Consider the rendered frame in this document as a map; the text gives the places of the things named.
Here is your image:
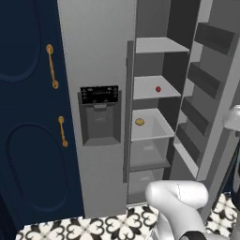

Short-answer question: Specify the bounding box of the short gold cupboard handle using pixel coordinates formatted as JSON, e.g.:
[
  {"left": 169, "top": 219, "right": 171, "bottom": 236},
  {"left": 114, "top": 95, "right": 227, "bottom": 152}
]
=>
[{"left": 57, "top": 115, "right": 69, "bottom": 148}]

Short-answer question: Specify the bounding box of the navy cupboard door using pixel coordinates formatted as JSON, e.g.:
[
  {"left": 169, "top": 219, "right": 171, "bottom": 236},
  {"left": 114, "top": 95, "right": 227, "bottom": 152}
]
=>
[
  {"left": 0, "top": 104, "right": 86, "bottom": 233},
  {"left": 0, "top": 0, "right": 70, "bottom": 109}
]

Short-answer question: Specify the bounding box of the dark grey fridge door handle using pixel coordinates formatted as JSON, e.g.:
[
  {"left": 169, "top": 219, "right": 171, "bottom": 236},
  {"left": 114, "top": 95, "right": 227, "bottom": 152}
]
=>
[{"left": 122, "top": 39, "right": 136, "bottom": 184}]

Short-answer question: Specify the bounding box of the grey fridge shelf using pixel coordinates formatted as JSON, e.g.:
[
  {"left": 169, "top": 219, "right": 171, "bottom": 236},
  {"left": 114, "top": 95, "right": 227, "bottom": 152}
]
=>
[
  {"left": 132, "top": 74, "right": 183, "bottom": 101},
  {"left": 130, "top": 107, "right": 175, "bottom": 143},
  {"left": 134, "top": 37, "right": 191, "bottom": 55}
]

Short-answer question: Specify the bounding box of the long gold cupboard handle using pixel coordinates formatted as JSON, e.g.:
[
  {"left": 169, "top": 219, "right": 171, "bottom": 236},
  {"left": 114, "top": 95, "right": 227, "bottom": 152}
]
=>
[{"left": 45, "top": 43, "right": 60, "bottom": 90}]

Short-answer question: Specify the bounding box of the dark grey door bin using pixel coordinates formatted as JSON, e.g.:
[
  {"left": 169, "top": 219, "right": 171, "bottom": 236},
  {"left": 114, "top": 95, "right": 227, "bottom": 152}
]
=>
[
  {"left": 193, "top": 22, "right": 237, "bottom": 57},
  {"left": 180, "top": 96, "right": 211, "bottom": 137},
  {"left": 187, "top": 61, "right": 223, "bottom": 100},
  {"left": 175, "top": 123, "right": 203, "bottom": 166}
]

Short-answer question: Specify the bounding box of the clear fridge drawer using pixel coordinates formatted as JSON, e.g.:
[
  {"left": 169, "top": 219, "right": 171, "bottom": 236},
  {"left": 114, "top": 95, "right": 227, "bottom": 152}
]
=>
[
  {"left": 128, "top": 137, "right": 172, "bottom": 173},
  {"left": 127, "top": 168, "right": 166, "bottom": 204}
]

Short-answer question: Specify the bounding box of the grey fridge body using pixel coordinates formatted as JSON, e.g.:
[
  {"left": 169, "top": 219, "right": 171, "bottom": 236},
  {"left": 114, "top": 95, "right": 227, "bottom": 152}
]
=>
[{"left": 126, "top": 0, "right": 204, "bottom": 208}]

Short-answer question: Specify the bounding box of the grey fridge door with dispenser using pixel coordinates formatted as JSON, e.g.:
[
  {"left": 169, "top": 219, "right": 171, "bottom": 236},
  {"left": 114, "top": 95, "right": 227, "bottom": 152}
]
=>
[{"left": 56, "top": 0, "right": 138, "bottom": 219}]

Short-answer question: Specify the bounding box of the grey fridge door with bins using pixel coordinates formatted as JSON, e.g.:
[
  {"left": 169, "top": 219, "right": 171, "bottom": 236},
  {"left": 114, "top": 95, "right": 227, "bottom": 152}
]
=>
[{"left": 170, "top": 0, "right": 240, "bottom": 221}]

